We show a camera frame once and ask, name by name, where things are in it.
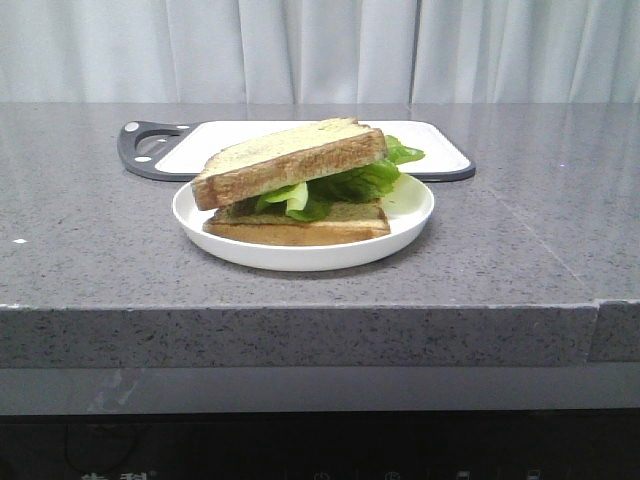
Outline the green lettuce leaf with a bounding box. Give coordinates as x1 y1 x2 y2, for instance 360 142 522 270
219 135 425 222

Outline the toast bread slice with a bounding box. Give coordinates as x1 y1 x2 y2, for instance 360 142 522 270
203 199 391 246
191 118 387 210

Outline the white round plate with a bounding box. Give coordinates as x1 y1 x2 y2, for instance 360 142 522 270
172 174 435 272

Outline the white grey cutting board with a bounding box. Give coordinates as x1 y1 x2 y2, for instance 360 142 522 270
117 120 476 182

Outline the white curtain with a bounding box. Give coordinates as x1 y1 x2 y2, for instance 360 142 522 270
1 1 639 104

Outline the dark appliance front panel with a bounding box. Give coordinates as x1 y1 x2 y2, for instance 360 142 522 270
1 409 639 479

